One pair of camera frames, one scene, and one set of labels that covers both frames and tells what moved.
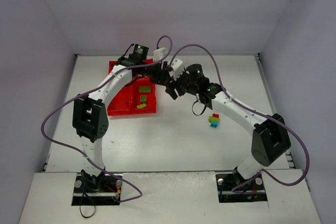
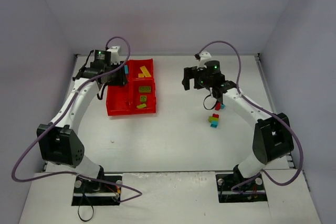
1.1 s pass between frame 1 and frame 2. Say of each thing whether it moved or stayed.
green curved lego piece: stayed
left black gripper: moved
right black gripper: moved
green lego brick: stayed
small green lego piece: stayed
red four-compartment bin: stayed
